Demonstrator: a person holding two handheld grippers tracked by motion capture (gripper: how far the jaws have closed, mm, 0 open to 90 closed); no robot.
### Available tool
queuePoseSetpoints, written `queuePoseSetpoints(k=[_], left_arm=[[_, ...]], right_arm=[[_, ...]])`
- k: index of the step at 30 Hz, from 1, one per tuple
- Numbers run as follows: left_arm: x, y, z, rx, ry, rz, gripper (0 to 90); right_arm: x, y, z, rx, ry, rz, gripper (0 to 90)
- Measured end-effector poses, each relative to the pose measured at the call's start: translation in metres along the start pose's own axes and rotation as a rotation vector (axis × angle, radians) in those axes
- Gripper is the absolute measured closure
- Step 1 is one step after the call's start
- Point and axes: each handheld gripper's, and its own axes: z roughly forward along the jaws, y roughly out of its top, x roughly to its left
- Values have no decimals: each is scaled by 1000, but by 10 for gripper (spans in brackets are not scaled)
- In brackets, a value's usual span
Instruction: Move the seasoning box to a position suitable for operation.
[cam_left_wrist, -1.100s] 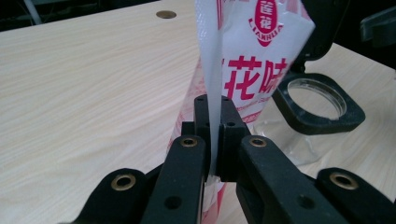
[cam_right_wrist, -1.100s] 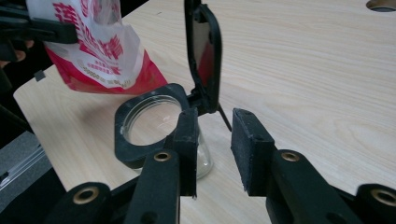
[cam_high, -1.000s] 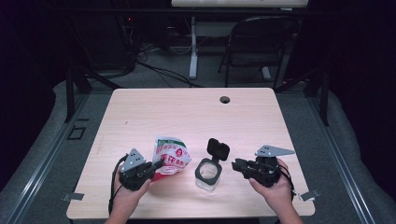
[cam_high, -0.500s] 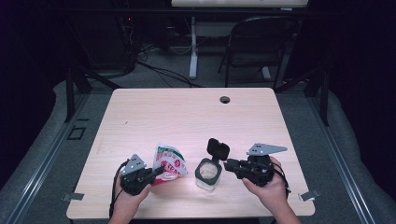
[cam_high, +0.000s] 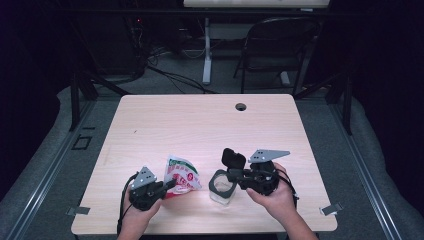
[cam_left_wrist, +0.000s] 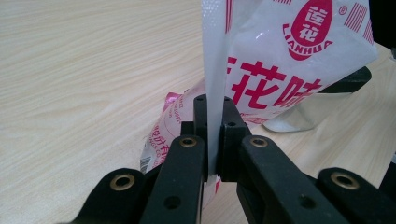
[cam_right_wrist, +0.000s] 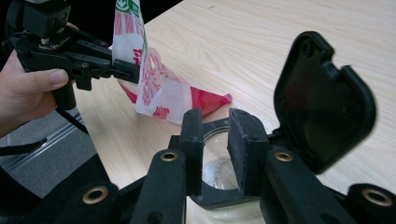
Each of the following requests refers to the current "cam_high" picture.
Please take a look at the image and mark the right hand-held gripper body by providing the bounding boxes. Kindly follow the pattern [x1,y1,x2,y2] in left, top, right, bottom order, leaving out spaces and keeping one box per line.
[237,148,291,197]

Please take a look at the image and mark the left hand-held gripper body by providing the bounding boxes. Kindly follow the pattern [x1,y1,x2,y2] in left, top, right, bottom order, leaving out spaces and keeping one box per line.
[128,165,168,212]

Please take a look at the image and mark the red and white plastic bag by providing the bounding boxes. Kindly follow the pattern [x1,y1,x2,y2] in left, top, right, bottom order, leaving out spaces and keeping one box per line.
[162,154,203,200]

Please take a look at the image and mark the clear jar with black lid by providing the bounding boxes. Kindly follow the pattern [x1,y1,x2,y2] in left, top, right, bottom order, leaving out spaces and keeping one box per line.
[208,147,248,205]

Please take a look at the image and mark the person's left hand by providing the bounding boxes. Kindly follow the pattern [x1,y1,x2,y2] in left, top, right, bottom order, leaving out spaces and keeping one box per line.
[120,196,163,234]

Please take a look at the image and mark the person's right hand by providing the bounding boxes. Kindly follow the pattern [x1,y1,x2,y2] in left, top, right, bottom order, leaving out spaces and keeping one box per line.
[245,162,300,228]

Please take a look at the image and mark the grey tape strip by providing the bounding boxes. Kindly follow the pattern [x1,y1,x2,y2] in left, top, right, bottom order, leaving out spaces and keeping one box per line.
[319,202,344,217]
[66,206,91,216]

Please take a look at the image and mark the white desk with white legs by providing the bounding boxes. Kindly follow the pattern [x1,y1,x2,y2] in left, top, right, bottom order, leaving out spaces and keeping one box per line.
[183,0,331,87]

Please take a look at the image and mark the black folding chair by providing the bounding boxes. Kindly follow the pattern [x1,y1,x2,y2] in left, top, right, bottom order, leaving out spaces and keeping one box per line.
[233,16,320,97]

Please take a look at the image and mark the dark equipment with red light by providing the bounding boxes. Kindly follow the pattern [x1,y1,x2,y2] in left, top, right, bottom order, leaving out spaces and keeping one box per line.
[94,13,148,77]

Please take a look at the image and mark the left hand-held gripper black cable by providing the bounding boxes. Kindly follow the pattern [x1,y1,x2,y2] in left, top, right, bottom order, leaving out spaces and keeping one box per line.
[116,171,140,236]

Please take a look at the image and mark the hand-held gripper black cable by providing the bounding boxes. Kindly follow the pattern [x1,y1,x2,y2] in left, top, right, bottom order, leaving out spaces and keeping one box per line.
[275,168,300,210]
[116,171,140,236]

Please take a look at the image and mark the right hand-held gripper black cable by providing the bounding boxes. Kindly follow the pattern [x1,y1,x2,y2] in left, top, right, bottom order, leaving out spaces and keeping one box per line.
[275,168,300,210]

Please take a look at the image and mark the aluminium floor rail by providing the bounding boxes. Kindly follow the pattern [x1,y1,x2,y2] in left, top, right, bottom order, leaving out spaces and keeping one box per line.
[2,99,96,240]
[328,103,404,240]

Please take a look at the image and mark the black floor cables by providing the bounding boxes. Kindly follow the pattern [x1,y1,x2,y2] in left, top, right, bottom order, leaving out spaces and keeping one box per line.
[145,46,218,95]

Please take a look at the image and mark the black metal frame stand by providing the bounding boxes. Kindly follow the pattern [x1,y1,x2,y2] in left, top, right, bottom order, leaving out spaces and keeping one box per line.
[68,70,132,132]
[293,70,354,136]

